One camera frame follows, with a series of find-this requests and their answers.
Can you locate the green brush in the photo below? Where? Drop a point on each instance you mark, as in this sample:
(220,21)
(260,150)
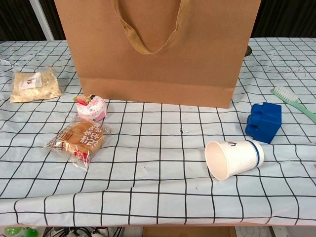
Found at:
(286,95)

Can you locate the white partition post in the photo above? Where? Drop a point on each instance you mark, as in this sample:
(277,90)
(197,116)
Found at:
(43,19)

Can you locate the white paper cup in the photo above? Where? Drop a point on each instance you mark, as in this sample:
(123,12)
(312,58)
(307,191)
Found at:
(237,158)

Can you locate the brown board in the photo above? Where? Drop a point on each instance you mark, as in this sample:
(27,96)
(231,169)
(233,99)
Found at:
(187,232)

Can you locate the green plastic object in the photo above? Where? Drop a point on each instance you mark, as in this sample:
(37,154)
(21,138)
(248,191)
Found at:
(19,232)

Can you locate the blue building block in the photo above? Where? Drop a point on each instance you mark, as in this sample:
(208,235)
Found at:
(265,123)

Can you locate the beige snack packet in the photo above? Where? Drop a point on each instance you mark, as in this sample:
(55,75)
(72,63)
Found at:
(32,91)

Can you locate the round bun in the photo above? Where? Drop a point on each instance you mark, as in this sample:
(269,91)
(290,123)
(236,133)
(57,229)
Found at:
(79,140)

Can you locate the brown paper bag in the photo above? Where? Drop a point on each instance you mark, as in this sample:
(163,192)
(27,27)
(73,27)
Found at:
(158,74)

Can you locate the checkered tablecloth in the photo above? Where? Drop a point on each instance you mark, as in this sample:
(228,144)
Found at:
(148,160)

